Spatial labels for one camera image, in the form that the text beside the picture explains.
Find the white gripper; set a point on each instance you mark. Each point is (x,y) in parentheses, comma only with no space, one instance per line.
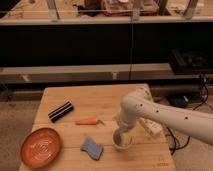
(125,124)

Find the white ceramic cup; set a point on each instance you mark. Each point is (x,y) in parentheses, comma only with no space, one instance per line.
(121,140)

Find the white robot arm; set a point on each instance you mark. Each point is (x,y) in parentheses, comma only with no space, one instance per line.
(136,104)

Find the white plastic bottle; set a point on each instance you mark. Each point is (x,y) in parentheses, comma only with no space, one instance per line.
(153,128)

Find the orange toy carrot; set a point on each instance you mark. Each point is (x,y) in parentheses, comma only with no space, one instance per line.
(89,121)

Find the blue sponge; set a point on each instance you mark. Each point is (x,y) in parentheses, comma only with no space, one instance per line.
(93,149)

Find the black striped box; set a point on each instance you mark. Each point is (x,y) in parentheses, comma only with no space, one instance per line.
(61,111)

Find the black device on shelf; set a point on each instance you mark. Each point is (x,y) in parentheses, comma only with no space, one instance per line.
(190,63)

